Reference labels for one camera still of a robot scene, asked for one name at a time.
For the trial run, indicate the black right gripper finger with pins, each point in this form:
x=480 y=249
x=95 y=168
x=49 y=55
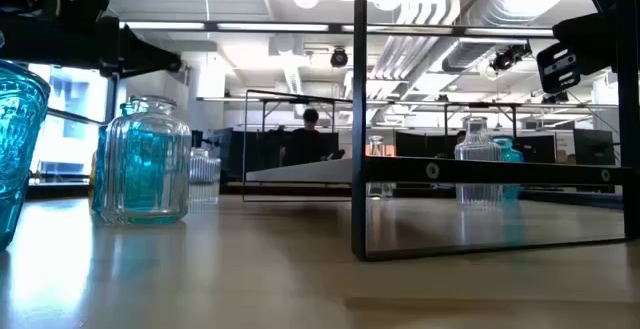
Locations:
x=559 y=69

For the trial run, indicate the wooden shelf with black frame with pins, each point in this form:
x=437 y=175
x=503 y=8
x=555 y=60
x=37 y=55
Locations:
x=360 y=119

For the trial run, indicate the black aluminium table frame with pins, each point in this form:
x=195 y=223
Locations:
x=280 y=189

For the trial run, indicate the black office partition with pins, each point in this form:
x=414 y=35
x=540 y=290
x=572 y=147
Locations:
x=250 y=154
x=425 y=144

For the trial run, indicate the person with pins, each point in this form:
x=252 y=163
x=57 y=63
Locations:
x=305 y=144
x=459 y=136

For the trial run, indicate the teal quilted glass vase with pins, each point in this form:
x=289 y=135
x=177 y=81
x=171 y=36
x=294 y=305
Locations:
x=97 y=179

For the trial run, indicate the clear ribbed square decanter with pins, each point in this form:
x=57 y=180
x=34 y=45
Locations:
x=477 y=144

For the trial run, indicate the black dome camera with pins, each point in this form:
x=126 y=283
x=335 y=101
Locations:
x=339 y=59

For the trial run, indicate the clear ribbed glass jar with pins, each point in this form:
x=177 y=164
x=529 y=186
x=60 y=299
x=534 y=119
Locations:
x=175 y=179
x=205 y=169

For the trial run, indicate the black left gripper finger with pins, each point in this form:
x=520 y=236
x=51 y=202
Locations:
x=150 y=59

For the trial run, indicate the black desk monitor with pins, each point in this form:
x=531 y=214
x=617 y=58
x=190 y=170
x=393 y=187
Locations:
x=595 y=146

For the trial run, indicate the long ceiling light strip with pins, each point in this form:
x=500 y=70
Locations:
x=270 y=27

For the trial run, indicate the bright office window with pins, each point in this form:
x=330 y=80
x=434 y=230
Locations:
x=75 y=119

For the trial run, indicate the teal star-cut glass vase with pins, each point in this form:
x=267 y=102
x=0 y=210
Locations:
x=512 y=155

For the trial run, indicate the teal embossed glass vase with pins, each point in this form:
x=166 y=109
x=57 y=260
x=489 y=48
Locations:
x=20 y=134

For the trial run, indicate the white ceiling pipes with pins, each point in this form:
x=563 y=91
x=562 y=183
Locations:
x=415 y=44

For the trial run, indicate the black track spotlight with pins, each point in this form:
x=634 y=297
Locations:
x=507 y=59

